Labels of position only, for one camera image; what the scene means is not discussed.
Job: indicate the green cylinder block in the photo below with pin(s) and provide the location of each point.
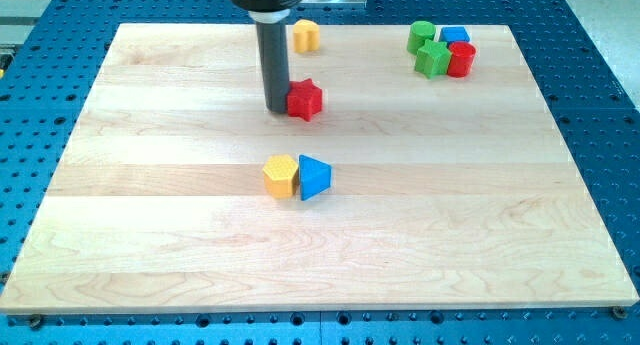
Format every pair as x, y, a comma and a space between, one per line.
419, 32

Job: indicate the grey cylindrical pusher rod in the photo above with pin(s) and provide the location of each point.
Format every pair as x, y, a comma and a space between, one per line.
272, 44

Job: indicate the light wooden board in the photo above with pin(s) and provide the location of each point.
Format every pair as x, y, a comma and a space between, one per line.
445, 193

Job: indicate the yellow hexagon block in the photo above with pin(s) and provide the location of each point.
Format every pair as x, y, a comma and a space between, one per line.
281, 176

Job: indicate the blue cube block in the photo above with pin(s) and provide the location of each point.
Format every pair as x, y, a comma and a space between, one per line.
451, 34

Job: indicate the green star block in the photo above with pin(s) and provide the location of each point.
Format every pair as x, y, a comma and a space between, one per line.
432, 59

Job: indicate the yellow heart block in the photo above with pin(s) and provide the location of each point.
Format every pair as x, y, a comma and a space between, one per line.
306, 36

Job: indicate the red star block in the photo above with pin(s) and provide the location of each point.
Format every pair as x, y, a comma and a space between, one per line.
304, 99

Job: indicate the blue triangle block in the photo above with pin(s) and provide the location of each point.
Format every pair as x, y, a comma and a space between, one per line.
315, 176

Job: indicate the red cylinder block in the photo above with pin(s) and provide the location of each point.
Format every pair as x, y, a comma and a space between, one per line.
462, 58

